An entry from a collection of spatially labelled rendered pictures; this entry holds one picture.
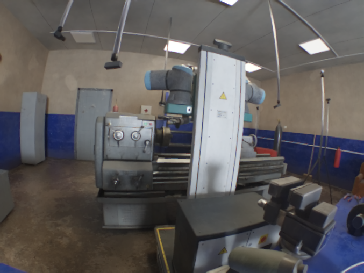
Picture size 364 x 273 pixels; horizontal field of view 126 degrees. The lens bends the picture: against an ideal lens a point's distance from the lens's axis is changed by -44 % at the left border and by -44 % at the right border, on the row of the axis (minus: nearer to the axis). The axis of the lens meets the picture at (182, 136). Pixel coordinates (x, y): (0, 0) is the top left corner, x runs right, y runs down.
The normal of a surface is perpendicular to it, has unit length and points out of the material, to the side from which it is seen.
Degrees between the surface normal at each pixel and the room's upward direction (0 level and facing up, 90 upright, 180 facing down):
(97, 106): 90
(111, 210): 90
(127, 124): 90
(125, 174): 90
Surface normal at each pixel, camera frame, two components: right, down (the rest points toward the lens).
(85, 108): 0.32, 0.10
